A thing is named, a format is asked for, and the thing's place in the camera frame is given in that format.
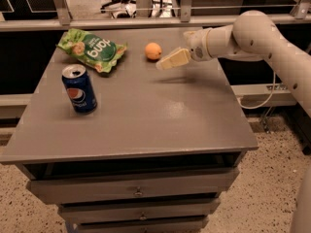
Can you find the metal railing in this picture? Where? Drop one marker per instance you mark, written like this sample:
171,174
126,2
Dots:
38,15

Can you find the middle grey drawer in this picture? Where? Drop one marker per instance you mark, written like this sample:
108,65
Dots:
197,206

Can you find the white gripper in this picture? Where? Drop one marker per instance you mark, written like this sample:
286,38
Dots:
198,46

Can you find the green chip bag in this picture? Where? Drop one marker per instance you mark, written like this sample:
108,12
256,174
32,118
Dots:
92,50

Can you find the grey drawer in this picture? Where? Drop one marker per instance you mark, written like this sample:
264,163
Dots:
105,188
143,226
197,206

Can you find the top grey drawer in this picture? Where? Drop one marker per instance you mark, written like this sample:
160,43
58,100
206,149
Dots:
105,188

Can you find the grey drawer cabinet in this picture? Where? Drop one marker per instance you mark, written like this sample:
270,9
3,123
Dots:
146,120

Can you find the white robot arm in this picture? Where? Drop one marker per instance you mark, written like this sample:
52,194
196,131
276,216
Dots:
272,192

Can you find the blue pepsi can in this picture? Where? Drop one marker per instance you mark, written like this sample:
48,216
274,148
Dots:
79,88

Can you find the bottom grey drawer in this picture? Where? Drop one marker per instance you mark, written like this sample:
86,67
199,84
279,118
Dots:
143,226

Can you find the orange fruit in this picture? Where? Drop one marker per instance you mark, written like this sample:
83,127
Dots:
153,51

